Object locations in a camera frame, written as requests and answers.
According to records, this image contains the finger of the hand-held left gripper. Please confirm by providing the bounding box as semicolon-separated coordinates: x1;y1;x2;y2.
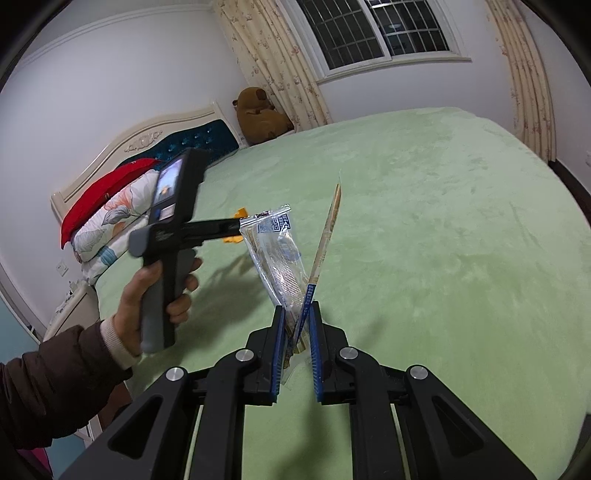
191;217;246;243

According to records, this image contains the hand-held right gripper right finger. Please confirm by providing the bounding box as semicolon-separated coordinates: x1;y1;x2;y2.
307;300;537;480

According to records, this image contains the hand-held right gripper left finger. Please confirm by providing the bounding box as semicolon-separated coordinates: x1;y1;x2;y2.
59;305;286;480

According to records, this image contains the orange snack wrapper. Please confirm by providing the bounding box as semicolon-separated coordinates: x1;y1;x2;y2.
222;208;250;243

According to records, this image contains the clear plastic wrapper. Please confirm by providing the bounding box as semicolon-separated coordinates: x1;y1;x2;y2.
239;170;345;384

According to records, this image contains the person's left forearm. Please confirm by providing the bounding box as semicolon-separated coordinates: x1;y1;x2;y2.
0;316;142;452

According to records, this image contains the person's left hand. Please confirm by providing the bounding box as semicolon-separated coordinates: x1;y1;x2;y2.
113;255;204;357

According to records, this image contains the floral white pillow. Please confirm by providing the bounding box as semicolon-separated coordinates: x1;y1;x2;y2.
73;172;160;254
79;222;149;283

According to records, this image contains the red pillow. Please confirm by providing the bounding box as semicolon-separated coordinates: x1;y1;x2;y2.
60;158;160;250

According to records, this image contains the white nightstand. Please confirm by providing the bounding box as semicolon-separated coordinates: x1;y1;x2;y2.
43;281;102;343

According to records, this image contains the cream headboard with teal padding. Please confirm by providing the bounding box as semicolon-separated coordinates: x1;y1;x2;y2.
50;102;250;223

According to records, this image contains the brown teddy bear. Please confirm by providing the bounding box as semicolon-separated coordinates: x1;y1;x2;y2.
232;86;295;147

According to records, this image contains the green blanket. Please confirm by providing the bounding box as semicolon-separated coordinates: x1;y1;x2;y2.
93;107;591;480

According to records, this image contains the floral cream curtain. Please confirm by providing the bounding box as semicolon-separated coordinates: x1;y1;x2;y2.
213;0;334;133
486;0;556;163

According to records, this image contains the white framed window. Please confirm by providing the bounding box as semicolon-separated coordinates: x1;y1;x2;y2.
281;0;472;85

